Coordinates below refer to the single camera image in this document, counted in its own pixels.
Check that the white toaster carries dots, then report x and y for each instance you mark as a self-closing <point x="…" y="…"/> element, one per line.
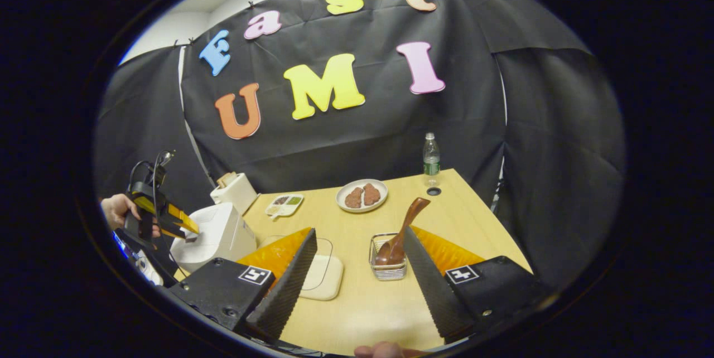
<point x="240" y="193"/>

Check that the brown wooden spoon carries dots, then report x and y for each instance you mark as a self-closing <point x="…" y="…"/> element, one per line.
<point x="393" y="249"/>

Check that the brown meat piece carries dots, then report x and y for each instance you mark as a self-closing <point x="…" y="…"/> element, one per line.
<point x="353" y="198"/>
<point x="371" y="194"/>

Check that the black backdrop cloth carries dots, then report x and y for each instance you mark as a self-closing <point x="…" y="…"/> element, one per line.
<point x="474" y="112"/>

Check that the white divided grain dish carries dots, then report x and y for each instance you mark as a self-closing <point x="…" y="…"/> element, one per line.
<point x="284" y="206"/>

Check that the white rice cooker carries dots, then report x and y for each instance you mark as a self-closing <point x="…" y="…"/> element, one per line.
<point x="217" y="235"/>

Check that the clear plastic water bottle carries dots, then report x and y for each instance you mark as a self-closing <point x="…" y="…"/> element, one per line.
<point x="431" y="165"/>

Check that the white round plate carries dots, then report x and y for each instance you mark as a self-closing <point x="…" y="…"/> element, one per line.
<point x="362" y="208"/>

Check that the toast slices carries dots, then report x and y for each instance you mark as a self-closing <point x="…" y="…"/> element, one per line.
<point x="226" y="179"/>

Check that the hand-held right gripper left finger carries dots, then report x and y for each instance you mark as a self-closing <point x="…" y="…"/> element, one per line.
<point x="284" y="291"/>

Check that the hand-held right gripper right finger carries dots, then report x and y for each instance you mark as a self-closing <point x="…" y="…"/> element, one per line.
<point x="438" y="291"/>

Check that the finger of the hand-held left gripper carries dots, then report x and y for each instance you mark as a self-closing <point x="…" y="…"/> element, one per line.
<point x="181" y="218"/>

